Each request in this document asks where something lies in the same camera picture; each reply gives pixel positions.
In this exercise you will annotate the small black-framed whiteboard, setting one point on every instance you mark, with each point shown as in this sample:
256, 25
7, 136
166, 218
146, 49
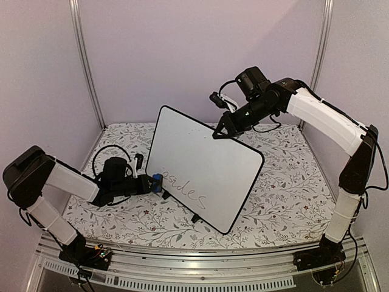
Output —
212, 178

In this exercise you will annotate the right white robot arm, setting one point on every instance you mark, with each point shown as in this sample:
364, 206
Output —
267, 99

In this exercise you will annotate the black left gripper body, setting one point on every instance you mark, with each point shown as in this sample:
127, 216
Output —
121, 189

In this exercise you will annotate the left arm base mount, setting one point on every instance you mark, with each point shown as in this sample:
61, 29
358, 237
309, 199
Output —
97, 257

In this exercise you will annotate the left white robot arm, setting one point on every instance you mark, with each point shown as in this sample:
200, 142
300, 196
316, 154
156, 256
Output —
29, 175

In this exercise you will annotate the blue whiteboard eraser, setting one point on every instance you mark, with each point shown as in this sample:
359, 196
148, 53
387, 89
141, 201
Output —
157, 183

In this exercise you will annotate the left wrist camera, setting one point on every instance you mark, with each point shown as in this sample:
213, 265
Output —
138, 160

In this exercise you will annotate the right aluminium corner post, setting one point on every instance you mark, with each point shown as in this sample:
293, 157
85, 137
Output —
322, 44

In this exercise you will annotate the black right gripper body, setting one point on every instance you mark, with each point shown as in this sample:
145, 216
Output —
256, 112

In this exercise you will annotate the aluminium corner post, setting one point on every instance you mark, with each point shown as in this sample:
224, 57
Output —
86, 68
322, 44

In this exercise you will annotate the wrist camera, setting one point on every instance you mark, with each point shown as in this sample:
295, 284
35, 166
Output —
215, 98
138, 160

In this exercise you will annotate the left aluminium corner post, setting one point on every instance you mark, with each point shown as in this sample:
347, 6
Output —
86, 68

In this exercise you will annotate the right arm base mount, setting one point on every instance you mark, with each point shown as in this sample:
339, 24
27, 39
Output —
326, 253

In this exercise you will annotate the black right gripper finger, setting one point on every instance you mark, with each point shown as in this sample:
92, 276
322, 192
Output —
227, 133
224, 122

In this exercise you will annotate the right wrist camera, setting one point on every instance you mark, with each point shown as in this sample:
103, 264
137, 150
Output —
215, 98

